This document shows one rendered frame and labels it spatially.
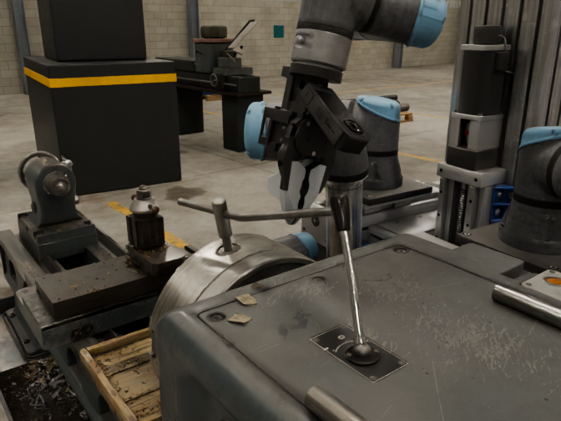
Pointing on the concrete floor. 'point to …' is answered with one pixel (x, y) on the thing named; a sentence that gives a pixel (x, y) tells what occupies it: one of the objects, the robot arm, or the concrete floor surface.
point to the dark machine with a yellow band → (103, 96)
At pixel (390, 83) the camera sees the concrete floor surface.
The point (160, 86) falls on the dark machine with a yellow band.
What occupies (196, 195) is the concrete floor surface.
